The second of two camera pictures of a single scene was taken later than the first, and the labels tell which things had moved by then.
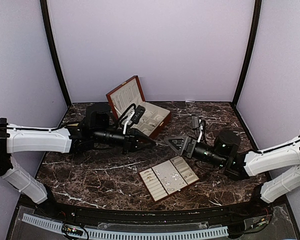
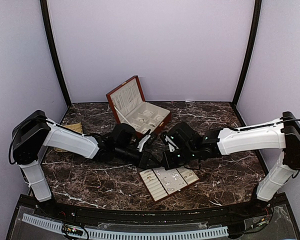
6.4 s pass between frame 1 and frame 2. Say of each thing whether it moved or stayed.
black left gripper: moved
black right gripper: moved
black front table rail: stayed
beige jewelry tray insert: stayed
